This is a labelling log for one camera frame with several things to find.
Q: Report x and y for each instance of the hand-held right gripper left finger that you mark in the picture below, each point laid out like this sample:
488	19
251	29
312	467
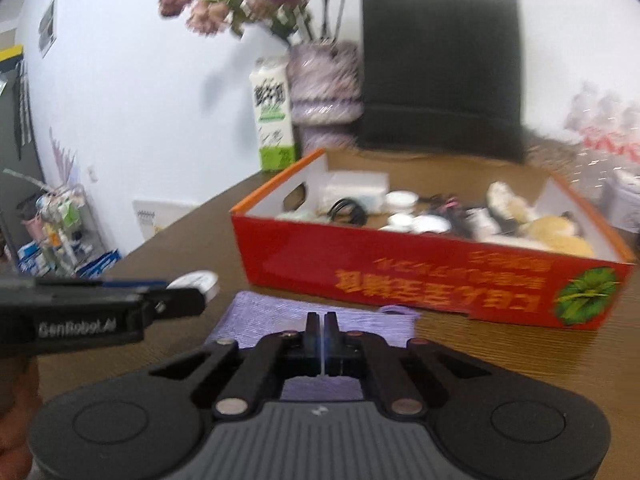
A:
312	332

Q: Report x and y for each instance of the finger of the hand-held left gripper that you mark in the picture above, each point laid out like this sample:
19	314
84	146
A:
175	305
135	284

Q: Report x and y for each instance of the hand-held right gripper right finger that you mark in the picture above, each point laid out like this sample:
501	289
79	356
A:
331	332

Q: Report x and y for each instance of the white round lid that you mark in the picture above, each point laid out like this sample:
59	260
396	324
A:
197	282

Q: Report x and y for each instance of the purple cloth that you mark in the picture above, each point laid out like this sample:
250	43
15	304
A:
280	315

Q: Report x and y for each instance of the red cardboard box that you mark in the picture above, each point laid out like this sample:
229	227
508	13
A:
400	270

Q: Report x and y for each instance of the white round disc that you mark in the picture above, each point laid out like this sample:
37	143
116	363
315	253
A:
431	224

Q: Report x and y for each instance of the person's left forearm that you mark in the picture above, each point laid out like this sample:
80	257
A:
15	410

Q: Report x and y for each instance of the blue cardboard box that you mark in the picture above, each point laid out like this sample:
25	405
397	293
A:
100	262

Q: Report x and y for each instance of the white desk calendar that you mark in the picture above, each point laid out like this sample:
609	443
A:
160	215

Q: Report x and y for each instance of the metal storage rack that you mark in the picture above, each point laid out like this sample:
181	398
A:
55	230

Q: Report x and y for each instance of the white foam box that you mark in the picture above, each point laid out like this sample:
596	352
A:
355	187

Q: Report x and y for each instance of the white and green milk carton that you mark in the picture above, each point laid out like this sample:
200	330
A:
272	120

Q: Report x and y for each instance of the dark cabinet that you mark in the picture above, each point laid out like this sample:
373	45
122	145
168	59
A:
15	110

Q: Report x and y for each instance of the crumpled beige tissue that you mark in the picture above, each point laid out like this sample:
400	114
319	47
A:
505	201

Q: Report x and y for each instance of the purple marbled vase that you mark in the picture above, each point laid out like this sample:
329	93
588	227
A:
325	90

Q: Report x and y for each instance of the yellow sponge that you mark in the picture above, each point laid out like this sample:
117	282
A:
557	237

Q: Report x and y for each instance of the woven brown mat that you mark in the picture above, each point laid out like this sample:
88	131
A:
545	152

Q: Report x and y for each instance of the black paper bag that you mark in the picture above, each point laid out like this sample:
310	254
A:
440	70

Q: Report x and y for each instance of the grey tin box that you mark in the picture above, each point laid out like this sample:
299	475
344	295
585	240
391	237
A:
625	202

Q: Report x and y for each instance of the shrink-wrapped water bottle pack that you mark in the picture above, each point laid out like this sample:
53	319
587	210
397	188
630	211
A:
607	130

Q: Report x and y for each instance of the wall poster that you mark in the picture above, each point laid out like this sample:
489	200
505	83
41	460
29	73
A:
47	25

